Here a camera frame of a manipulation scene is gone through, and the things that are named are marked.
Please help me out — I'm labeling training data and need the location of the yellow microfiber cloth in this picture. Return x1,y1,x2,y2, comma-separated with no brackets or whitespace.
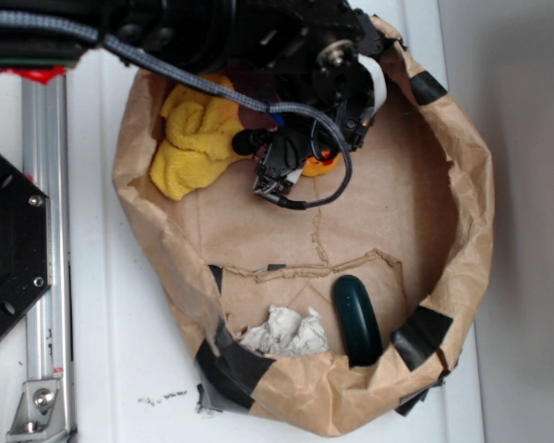
150,85,251,201

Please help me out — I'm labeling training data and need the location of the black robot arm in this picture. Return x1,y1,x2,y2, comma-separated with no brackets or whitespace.
0,1,386,210

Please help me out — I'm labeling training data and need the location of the black hexagonal base plate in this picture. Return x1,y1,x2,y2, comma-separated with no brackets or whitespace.
0,154,50,341

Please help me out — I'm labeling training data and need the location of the brown paper bag bin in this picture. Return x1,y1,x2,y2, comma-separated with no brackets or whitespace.
113,18,494,437

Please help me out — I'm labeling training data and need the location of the dark green curved object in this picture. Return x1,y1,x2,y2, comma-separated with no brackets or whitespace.
333,275,383,366

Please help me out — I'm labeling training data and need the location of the crumpled white paper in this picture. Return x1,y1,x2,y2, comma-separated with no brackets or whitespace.
239,305,329,357

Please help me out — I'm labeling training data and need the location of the aluminium extrusion rail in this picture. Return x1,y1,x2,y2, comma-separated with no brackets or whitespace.
7,78,77,442

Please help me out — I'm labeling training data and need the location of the metal corner bracket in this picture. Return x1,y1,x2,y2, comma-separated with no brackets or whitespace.
6,378,70,442

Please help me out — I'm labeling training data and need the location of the grey braided cable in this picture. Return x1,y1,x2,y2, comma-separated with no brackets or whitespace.
0,9,354,211

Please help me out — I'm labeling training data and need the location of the yellow rubber duck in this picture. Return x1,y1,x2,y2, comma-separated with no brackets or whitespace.
302,151,341,177

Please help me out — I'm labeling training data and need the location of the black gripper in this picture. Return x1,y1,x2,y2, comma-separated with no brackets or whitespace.
232,99,379,199

